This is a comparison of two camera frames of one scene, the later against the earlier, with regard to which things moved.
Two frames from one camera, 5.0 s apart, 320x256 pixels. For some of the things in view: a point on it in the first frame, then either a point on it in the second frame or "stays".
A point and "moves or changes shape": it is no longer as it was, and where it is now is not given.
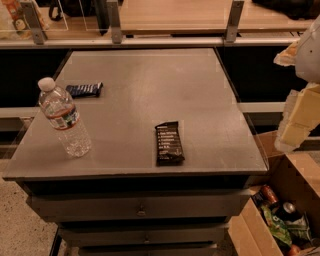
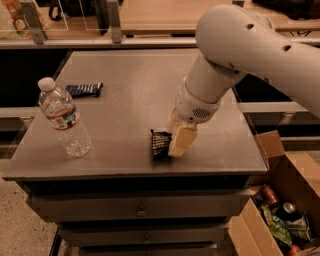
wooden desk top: x=170 y=17 stays
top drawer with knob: x=142 y=205 stays
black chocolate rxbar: x=169 y=150 moves or changes shape
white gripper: x=308 y=57 to x=193 y=107
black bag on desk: x=295 y=9 stays
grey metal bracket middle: x=115 y=21 stays
